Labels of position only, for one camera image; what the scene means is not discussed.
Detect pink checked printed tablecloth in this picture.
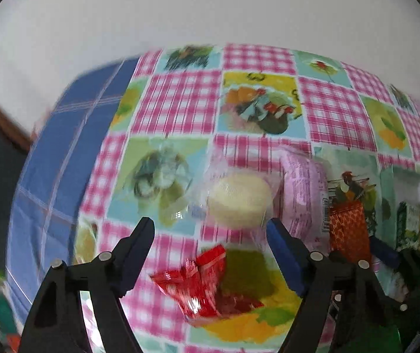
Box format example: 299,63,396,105
74,42,420,353

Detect dark green snack packet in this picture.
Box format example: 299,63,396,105
395,202,420,251

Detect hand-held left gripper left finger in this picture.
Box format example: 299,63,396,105
19,216,156,353

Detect brown wooden board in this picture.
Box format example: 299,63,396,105
0,81,36,151

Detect pink snack packet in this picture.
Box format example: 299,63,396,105
278,147,330,245

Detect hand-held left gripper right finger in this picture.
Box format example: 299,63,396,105
267,218,403,353

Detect orange patterned snack packet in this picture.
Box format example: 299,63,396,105
327,202,372,263

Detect clear packet with round cake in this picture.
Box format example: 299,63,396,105
180,151,280,232

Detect green white snack bag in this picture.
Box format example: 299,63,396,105
379,165,420,302

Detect blue striped bed sheet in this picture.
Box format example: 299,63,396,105
6,57,140,320

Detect bright red snack packet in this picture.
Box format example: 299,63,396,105
150,244,265,319

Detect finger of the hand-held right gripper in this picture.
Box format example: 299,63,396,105
369,236,420,291

